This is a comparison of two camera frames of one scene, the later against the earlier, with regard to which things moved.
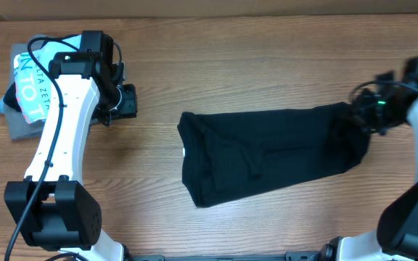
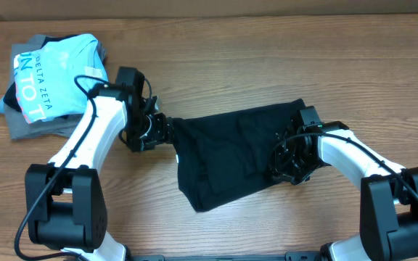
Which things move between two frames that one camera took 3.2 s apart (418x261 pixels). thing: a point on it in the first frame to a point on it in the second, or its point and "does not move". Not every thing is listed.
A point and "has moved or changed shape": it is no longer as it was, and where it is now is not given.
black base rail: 303,256 does not move
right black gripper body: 379,109 to 293,164
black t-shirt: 231,151 has moved or changed shape
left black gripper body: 118,104 to 148,130
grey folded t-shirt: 18,126 does not move
